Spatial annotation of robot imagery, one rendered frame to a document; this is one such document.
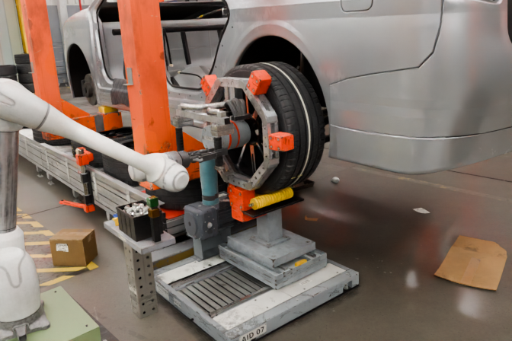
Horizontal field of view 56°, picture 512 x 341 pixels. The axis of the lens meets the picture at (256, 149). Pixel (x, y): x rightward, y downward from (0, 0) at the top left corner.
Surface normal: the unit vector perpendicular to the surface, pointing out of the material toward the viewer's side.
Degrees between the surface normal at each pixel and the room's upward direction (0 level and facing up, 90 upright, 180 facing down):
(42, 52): 90
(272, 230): 90
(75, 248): 90
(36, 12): 90
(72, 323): 4
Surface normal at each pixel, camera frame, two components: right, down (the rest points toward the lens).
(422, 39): -0.63, 0.22
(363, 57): -0.78, 0.19
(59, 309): -0.01, -0.96
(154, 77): 0.62, 0.15
